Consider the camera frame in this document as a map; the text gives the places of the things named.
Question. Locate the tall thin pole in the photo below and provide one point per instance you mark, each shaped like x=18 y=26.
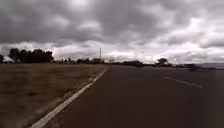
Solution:
x=100 y=54

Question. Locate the distant row of trees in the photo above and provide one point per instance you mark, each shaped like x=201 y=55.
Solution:
x=130 y=62

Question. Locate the dark asphalt road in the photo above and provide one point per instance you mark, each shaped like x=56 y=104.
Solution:
x=143 y=100

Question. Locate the lone distant tree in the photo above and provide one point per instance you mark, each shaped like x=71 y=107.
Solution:
x=162 y=61

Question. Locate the white painted edge line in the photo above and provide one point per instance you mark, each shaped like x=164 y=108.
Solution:
x=66 y=104

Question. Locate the white dashed centre line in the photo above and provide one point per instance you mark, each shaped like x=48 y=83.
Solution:
x=184 y=82

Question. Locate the dark clump of trees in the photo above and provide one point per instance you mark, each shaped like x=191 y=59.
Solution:
x=30 y=56

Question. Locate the dry grass verge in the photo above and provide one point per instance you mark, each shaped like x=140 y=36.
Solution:
x=33 y=90

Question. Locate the dark bush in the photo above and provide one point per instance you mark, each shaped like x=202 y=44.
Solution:
x=1 y=58

